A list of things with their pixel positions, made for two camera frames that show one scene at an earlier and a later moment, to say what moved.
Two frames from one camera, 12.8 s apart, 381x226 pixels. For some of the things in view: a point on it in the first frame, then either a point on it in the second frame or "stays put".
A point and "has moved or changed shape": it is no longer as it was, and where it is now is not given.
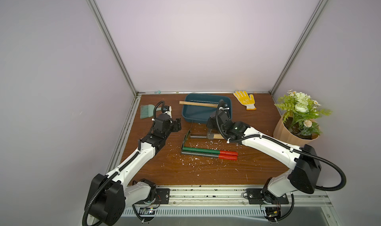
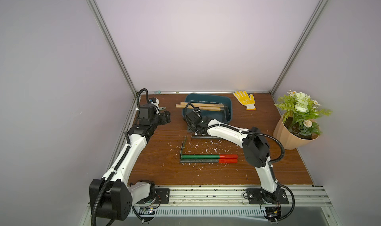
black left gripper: [176, 125] -> [163, 117]
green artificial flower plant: [301, 111] stays put
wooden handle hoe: [210, 136] has moved or changed shape
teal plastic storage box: [199, 114] stays put
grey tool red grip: [225, 157] -> [220, 160]
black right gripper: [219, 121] -> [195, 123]
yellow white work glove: [248, 101] stays put
